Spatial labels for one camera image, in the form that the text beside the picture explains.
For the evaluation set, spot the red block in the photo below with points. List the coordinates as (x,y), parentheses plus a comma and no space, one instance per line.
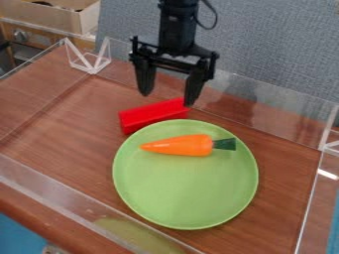
(139,117)

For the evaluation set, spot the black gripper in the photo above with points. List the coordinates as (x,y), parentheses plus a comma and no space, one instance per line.
(148,57)

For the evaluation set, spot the clear acrylic corner bracket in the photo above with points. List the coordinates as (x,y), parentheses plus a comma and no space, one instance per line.
(88,62)

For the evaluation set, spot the cardboard box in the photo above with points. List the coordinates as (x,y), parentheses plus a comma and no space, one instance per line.
(68,15)

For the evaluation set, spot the clear acrylic tray wall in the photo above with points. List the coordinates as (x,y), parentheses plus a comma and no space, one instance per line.
(59,137)

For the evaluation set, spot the green plate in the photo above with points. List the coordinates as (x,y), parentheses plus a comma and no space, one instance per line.
(184,192)

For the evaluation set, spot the orange toy carrot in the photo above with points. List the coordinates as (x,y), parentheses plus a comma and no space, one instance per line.
(196,145)

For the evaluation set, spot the wooden shelf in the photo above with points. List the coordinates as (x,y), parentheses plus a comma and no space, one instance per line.
(40,37)

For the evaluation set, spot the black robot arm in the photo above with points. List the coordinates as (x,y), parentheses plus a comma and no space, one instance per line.
(178,24)

